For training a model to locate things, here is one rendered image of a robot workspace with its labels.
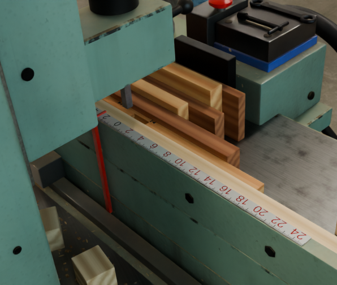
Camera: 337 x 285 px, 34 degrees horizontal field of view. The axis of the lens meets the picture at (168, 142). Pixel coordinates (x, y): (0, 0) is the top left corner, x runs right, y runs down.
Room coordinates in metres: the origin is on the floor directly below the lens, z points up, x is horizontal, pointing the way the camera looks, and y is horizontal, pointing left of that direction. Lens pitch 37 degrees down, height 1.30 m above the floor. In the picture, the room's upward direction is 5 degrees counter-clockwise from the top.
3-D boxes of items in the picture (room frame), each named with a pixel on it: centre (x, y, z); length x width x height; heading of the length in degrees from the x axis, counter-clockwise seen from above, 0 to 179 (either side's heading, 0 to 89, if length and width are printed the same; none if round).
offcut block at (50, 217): (0.48, 0.16, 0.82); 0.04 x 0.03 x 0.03; 14
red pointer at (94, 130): (0.51, 0.08, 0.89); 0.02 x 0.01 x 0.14; 130
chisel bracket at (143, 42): (0.53, 0.06, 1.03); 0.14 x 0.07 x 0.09; 130
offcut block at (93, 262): (0.41, 0.09, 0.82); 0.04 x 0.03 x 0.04; 30
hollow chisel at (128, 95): (0.54, 0.04, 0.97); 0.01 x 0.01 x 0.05; 40
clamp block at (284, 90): (0.64, -0.12, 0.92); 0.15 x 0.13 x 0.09; 40
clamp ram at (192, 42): (0.60, -0.07, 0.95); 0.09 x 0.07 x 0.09; 40
